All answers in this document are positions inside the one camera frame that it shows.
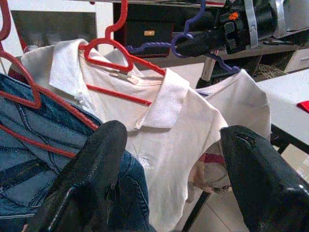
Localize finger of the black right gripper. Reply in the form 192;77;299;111
191;11;220;27
177;29;227;58

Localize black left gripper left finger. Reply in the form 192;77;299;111
40;120;128;232

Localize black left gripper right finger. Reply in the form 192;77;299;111
220;125;309;232

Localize purple clothes hanger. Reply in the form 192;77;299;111
125;0;242;74

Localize white T-shirt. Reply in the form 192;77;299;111
194;69;272;155

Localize red clothes hanger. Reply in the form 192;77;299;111
0;0;101;158
78;0;167;107

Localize metal clothes rack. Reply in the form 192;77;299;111
62;0;227;7

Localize black cabinet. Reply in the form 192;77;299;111
113;2;218;58

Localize blue denim jeans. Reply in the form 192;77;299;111
0;72;156;232

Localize white polo shirt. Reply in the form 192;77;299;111
21;38;229;232

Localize red jacket with white stripe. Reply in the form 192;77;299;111
296;100;309;112

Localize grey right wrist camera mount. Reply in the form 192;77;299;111
242;0;261;50

